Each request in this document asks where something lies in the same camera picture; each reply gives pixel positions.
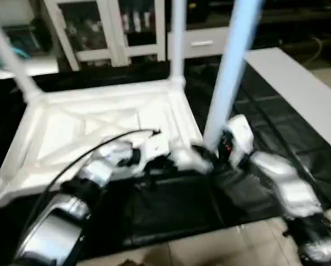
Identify white plastic table top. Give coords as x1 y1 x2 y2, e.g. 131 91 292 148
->
0 78 216 207

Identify white drawer unit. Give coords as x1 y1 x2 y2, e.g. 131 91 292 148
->
167 28 232 60

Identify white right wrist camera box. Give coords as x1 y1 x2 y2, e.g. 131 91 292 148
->
221 115 255 167

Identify blue frame trolley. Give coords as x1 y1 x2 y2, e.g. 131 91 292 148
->
2 22 50 59

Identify white drawer cabinet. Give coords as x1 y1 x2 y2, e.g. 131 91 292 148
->
188 0 331 56

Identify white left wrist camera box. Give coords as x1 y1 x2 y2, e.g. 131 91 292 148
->
138 133 172 167

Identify white glass door cabinet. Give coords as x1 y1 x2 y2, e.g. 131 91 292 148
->
41 0 167 70

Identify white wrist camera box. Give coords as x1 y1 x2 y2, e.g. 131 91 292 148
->
138 133 172 167
221 115 255 167

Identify black work mat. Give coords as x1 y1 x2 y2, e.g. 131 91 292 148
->
0 55 331 255

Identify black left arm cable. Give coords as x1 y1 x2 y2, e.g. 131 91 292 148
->
22 129 162 244

